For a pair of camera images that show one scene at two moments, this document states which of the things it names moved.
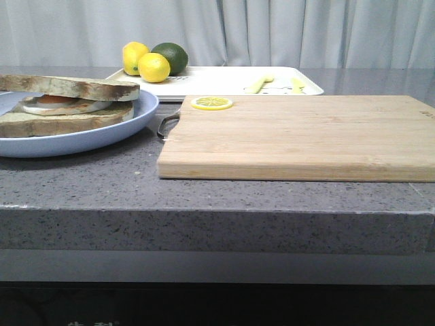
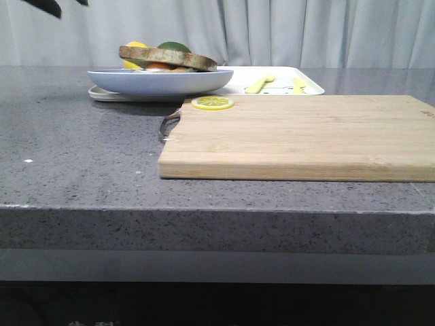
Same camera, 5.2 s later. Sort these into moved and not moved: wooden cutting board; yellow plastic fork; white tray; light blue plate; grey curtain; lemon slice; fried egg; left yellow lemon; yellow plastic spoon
Moved: fried egg; light blue plate
Not moved: yellow plastic spoon; wooden cutting board; grey curtain; left yellow lemon; yellow plastic fork; white tray; lemon slice
